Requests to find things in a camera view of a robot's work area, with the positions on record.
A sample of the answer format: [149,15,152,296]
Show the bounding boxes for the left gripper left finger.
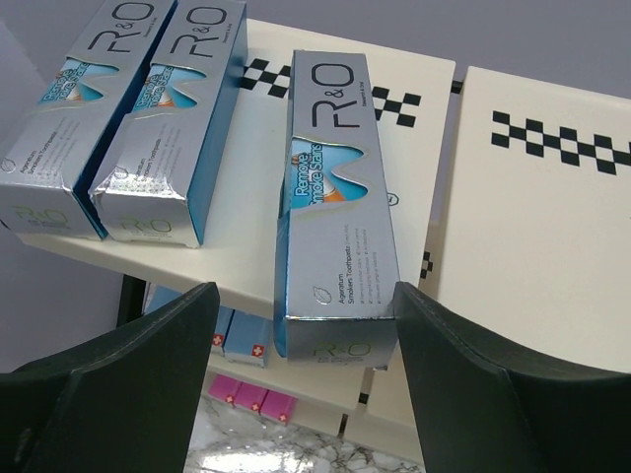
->
[1,283,220,472]

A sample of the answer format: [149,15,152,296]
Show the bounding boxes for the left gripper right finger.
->
[392,282,630,472]

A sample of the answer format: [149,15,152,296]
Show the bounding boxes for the pink toothpaste box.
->
[234,382,269,414]
[260,390,297,425]
[208,374,242,406]

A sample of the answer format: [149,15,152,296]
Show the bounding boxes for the light blue toothpaste box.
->
[143,286,180,314]
[224,310,272,368]
[211,306,234,356]

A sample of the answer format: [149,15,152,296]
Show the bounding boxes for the pink toothpaste box back side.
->
[260,390,297,425]

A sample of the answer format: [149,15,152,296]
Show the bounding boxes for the blue metallic toothpaste box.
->
[273,50,399,370]

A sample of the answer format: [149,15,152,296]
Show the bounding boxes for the silver blue R&O box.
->
[90,1,247,247]

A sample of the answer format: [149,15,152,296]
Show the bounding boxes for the beige three-tier shelf rack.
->
[24,20,630,472]

